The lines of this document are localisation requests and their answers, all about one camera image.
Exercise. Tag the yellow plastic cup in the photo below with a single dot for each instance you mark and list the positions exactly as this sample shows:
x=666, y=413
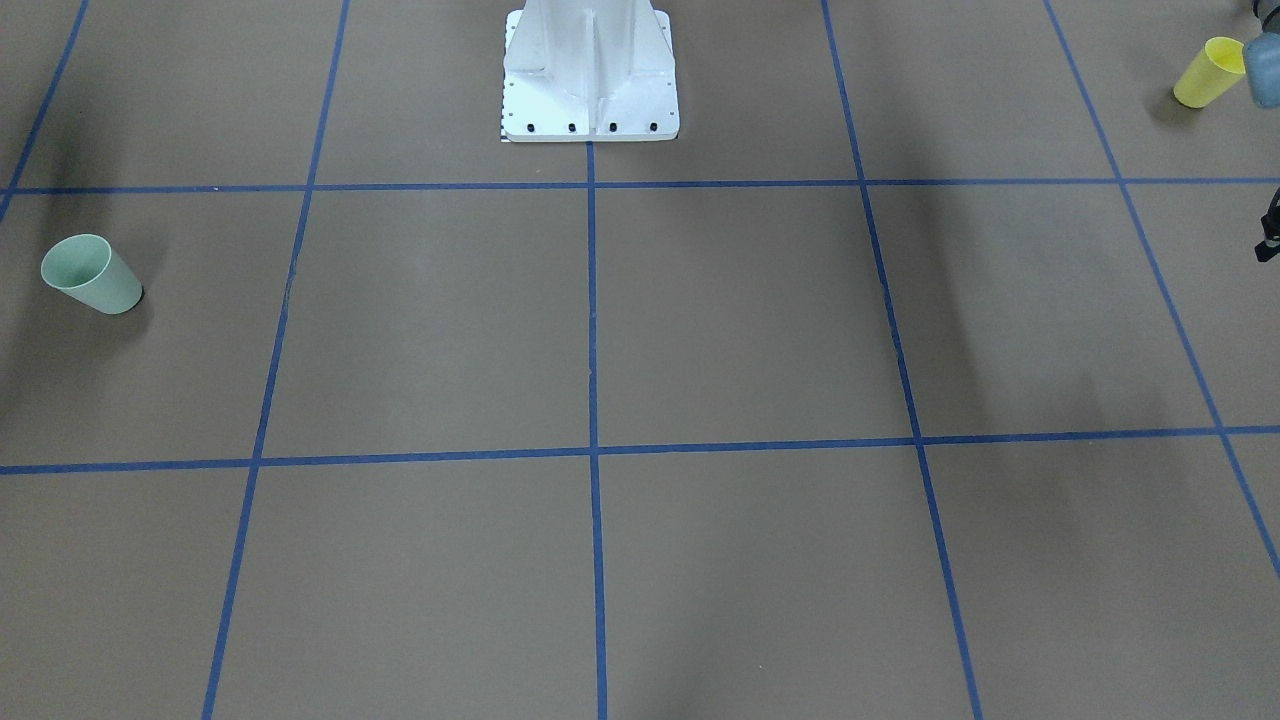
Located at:
x=1216, y=68

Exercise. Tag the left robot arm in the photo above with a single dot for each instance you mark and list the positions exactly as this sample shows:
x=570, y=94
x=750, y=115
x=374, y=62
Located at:
x=1261, y=56

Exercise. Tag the green plastic cup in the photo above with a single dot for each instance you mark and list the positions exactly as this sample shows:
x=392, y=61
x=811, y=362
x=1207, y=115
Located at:
x=88, y=269

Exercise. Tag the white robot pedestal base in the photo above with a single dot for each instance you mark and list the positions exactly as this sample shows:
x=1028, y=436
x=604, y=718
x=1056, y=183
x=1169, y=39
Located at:
x=589, y=71

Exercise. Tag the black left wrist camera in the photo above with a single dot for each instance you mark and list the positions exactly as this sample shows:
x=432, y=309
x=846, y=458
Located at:
x=1268, y=248

